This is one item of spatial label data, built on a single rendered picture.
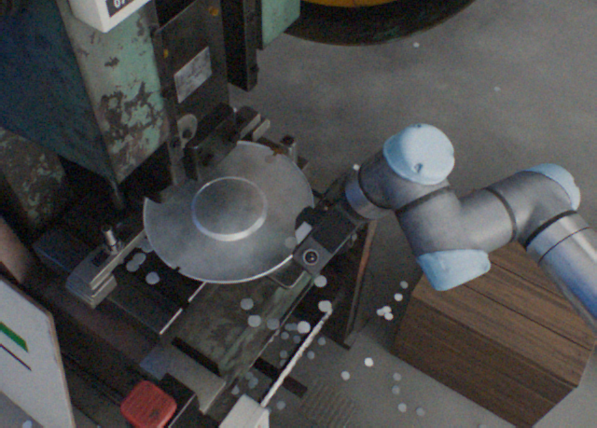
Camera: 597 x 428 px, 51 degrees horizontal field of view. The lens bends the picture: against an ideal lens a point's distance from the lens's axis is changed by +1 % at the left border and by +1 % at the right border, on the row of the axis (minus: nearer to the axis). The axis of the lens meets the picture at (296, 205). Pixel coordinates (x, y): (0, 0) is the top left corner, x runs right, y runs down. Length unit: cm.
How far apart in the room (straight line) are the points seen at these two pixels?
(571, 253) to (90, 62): 56
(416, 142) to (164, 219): 50
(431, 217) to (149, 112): 35
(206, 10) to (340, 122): 148
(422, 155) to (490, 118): 170
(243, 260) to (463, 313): 66
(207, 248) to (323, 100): 140
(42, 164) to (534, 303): 111
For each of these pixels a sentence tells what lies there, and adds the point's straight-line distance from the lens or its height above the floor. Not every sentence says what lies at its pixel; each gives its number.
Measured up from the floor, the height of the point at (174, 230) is 78.
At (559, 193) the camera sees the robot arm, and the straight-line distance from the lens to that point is 83.
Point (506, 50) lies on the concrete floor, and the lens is 272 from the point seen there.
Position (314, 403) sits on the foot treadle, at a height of 16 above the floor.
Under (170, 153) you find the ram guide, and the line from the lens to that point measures 86.
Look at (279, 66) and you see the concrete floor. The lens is 249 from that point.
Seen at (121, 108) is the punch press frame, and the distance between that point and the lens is 72.
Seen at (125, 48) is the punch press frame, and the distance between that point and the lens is 69.
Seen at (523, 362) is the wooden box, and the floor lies 33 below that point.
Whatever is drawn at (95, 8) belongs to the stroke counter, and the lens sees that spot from 59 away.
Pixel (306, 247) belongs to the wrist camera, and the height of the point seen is 92.
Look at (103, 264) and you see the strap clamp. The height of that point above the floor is 75.
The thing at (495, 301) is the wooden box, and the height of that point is 35.
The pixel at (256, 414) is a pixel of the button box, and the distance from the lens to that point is 108.
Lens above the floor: 166
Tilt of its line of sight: 54 degrees down
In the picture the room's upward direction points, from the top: 2 degrees clockwise
